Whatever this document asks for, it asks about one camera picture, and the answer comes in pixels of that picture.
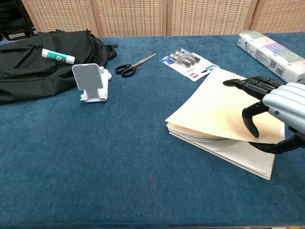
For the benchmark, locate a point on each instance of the black tripod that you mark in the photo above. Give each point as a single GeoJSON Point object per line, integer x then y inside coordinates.
{"type": "Point", "coordinates": [26, 16]}

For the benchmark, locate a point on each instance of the multicolour tissue pack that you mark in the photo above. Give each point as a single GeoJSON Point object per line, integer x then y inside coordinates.
{"type": "Point", "coordinates": [274, 55]}

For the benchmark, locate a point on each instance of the spiral notebook with cream cover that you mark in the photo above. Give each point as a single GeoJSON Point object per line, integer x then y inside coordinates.
{"type": "Point", "coordinates": [214, 112]}

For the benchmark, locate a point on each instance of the black backpack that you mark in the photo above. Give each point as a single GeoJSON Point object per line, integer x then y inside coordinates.
{"type": "Point", "coordinates": [28, 74]}

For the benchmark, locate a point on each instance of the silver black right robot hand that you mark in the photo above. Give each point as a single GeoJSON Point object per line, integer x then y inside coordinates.
{"type": "Point", "coordinates": [286, 100]}

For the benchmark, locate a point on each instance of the carded pen pack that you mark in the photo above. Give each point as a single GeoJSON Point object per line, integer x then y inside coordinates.
{"type": "Point", "coordinates": [188, 64]}

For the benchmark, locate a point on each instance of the blue table cloth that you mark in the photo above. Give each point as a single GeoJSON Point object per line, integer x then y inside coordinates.
{"type": "Point", "coordinates": [95, 155]}

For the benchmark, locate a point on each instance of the white phone stand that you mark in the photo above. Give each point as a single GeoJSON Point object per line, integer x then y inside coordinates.
{"type": "Point", "coordinates": [89, 81]}

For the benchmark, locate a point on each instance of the green white glue stick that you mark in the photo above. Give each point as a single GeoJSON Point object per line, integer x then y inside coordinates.
{"type": "Point", "coordinates": [57, 56]}

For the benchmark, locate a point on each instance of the woven wooden folding screen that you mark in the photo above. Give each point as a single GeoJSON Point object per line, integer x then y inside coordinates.
{"type": "Point", "coordinates": [131, 16]}

